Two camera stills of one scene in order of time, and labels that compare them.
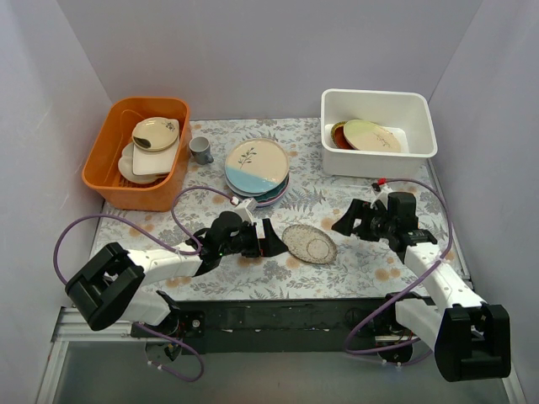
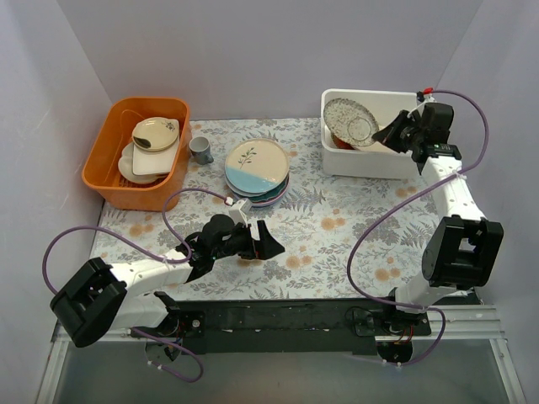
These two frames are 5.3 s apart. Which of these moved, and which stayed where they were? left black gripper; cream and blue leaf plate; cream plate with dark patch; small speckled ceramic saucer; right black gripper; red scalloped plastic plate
Moved: small speckled ceramic saucer; right black gripper
Stayed: red scalloped plastic plate; left black gripper; cream and blue leaf plate; cream plate with dark patch
